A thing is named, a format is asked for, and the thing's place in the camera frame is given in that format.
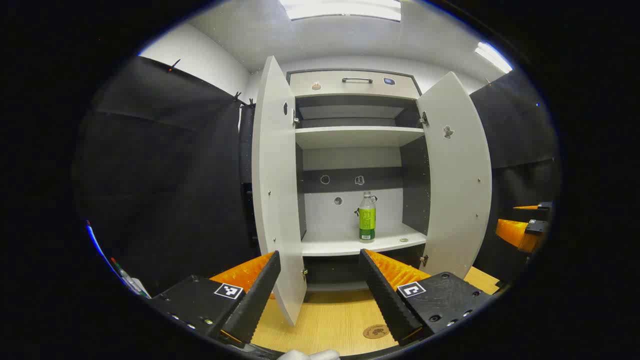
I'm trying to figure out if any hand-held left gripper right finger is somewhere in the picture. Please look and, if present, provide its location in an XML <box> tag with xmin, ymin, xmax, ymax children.
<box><xmin>358</xmin><ymin>248</ymin><xmax>493</xmax><ymax>347</ymax></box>

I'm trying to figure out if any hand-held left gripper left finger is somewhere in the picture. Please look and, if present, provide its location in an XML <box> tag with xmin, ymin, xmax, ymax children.
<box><xmin>149</xmin><ymin>250</ymin><xmax>282</xmax><ymax>349</ymax></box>

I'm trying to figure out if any cabinet door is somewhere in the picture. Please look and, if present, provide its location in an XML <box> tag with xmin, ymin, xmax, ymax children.
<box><xmin>416</xmin><ymin>71</ymin><xmax>493</xmax><ymax>280</ymax></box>
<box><xmin>251</xmin><ymin>56</ymin><xmax>307</xmax><ymax>327</ymax></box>

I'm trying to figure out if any green label plastic bottle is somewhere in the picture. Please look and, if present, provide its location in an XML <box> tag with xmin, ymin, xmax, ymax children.
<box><xmin>358</xmin><ymin>191</ymin><xmax>377</xmax><ymax>243</ymax></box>

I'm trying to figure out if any grey white cabinet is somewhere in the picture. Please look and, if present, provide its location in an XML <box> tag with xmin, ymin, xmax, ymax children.
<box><xmin>287</xmin><ymin>69</ymin><xmax>431</xmax><ymax>293</ymax></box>

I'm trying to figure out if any red cap spray bottle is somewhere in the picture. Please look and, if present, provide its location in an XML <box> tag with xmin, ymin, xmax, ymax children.
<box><xmin>110</xmin><ymin>257</ymin><xmax>143</xmax><ymax>297</ymax></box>

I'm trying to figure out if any beige cabinet drawer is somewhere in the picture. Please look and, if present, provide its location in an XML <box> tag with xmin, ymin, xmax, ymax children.
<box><xmin>289</xmin><ymin>70</ymin><xmax>421</xmax><ymax>100</ymax></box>

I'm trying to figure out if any black backdrop cloth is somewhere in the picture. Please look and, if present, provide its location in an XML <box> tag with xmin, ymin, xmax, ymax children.
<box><xmin>469</xmin><ymin>70</ymin><xmax>559</xmax><ymax>281</ymax></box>
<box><xmin>75</xmin><ymin>55</ymin><xmax>257</xmax><ymax>296</ymax></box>

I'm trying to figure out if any small ceiling light panel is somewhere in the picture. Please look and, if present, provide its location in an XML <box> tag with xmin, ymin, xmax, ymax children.
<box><xmin>475</xmin><ymin>42</ymin><xmax>513</xmax><ymax>74</ymax></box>

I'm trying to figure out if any large ceiling light panel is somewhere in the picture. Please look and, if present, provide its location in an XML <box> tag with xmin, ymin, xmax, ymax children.
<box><xmin>279</xmin><ymin>0</ymin><xmax>402</xmax><ymax>22</ymax></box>

